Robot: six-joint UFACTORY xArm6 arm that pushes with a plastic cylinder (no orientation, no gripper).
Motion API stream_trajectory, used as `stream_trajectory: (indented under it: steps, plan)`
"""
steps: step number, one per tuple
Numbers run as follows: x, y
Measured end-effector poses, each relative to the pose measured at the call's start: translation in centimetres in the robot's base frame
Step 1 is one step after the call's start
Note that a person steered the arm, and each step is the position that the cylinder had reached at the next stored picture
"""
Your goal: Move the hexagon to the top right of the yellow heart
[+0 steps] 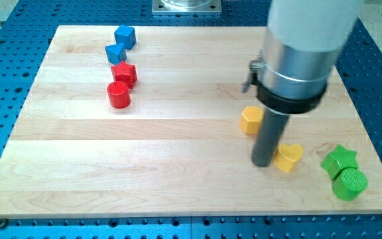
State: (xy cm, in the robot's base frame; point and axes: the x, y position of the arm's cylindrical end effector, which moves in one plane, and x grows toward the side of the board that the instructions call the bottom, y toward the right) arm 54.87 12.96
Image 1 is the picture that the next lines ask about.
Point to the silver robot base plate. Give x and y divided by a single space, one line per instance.
186 6

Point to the blue triangle block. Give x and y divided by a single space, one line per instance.
116 53

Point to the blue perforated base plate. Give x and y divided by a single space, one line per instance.
27 31

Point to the blue cube block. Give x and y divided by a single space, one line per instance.
125 35

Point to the red star block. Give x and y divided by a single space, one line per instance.
125 72

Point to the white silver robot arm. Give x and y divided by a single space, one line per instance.
302 43

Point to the green cylinder block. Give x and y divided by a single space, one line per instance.
349 184

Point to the black clamp ring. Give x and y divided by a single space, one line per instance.
285 105

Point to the yellow hexagon block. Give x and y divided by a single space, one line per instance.
250 120

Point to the red cylinder block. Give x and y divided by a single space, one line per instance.
118 93

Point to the green star block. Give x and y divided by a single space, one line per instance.
338 160

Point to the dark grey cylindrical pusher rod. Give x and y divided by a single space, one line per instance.
270 132

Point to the light wooden board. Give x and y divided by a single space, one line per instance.
177 149

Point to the yellow heart block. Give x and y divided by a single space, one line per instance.
287 156

